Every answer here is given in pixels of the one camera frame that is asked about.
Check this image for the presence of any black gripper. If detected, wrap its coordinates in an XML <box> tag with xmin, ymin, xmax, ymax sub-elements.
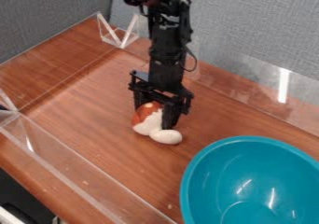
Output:
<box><xmin>128</xmin><ymin>54</ymin><xmax>195</xmax><ymax>130</ymax></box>

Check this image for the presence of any red and white toy mushroom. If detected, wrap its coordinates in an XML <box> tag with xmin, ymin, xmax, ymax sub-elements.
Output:
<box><xmin>132</xmin><ymin>102</ymin><xmax>183</xmax><ymax>145</ymax></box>

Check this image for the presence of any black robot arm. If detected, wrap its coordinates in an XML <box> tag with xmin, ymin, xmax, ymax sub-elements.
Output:
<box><xmin>122</xmin><ymin>0</ymin><xmax>196</xmax><ymax>130</ymax></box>

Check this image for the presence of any blue plastic bowl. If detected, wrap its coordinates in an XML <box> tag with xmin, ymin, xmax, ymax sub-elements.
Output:
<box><xmin>178</xmin><ymin>136</ymin><xmax>319</xmax><ymax>224</ymax></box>

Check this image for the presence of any clear acrylic back barrier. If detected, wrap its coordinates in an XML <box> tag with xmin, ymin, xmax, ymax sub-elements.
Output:
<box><xmin>96</xmin><ymin>11</ymin><xmax>319</xmax><ymax>138</ymax></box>

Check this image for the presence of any clear acrylic barrier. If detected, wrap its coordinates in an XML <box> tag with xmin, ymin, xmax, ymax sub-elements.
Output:
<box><xmin>96</xmin><ymin>11</ymin><xmax>319</xmax><ymax>138</ymax></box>
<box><xmin>0</xmin><ymin>90</ymin><xmax>177</xmax><ymax>224</ymax></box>

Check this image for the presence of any clear acrylic front barrier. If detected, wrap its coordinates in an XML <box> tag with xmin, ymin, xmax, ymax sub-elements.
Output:
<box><xmin>0</xmin><ymin>90</ymin><xmax>177</xmax><ymax>224</ymax></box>

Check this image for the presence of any black and white corner object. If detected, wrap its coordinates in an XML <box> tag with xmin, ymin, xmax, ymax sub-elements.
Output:
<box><xmin>0</xmin><ymin>168</ymin><xmax>68</xmax><ymax>224</ymax></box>

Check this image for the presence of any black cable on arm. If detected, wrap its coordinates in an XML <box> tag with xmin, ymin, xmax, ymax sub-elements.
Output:
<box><xmin>180</xmin><ymin>45</ymin><xmax>197</xmax><ymax>73</ymax></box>

